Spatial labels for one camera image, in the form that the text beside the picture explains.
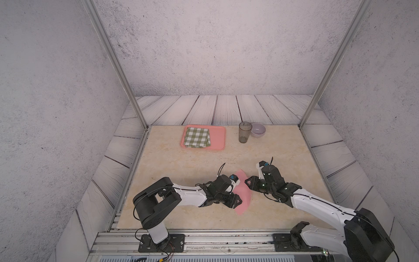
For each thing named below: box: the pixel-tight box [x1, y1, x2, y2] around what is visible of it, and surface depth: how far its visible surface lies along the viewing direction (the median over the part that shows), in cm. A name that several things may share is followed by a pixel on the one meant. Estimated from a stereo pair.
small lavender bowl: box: [250, 122, 267, 138], surface depth 116 cm
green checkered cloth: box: [183, 127, 212, 148], surface depth 115 cm
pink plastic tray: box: [180, 124, 227, 151], surface depth 117 cm
